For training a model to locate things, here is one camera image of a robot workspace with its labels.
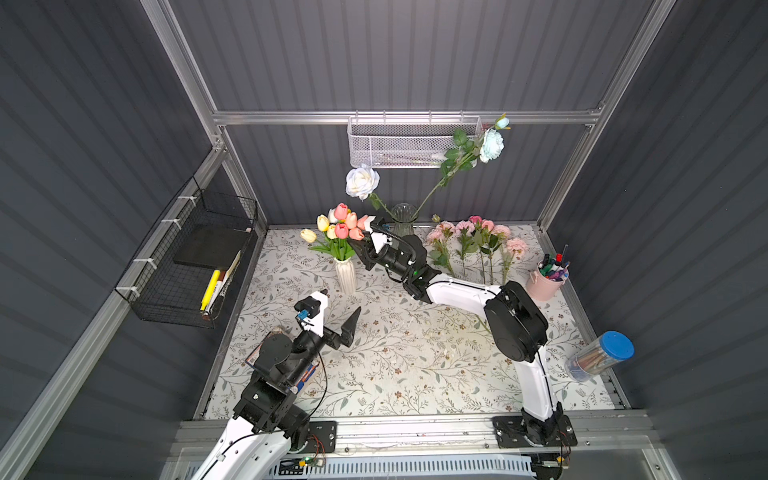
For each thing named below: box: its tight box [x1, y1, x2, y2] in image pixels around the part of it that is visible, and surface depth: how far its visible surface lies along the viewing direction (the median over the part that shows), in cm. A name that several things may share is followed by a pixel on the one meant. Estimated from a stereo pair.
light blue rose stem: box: [412, 113, 511, 218], surface depth 80 cm
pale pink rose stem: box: [502, 238, 529, 285], surface depth 111 cm
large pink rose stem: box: [480, 219, 502, 285], surface depth 117 cm
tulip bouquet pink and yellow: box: [300, 202, 369, 261], surface depth 80 cm
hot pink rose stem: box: [467, 215, 487, 285], surface depth 114 cm
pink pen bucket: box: [527, 244, 570, 301], surface depth 95 cm
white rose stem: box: [345, 167, 399, 223], surface depth 73 cm
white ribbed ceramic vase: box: [334, 257, 356, 295], surface depth 93 cm
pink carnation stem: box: [455, 220, 478, 279], surface depth 118 cm
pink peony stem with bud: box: [426, 214, 455, 278], surface depth 114 cm
